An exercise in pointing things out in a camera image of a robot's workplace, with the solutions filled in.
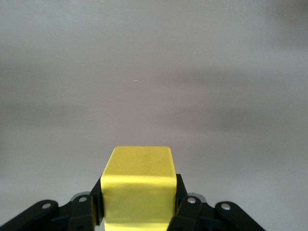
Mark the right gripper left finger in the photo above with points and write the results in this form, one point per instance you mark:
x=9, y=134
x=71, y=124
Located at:
x=79, y=214

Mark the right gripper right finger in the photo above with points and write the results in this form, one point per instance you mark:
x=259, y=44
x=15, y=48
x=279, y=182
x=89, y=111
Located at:
x=192, y=214

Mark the yellow cube block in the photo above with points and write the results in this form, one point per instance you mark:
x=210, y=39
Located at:
x=138, y=192

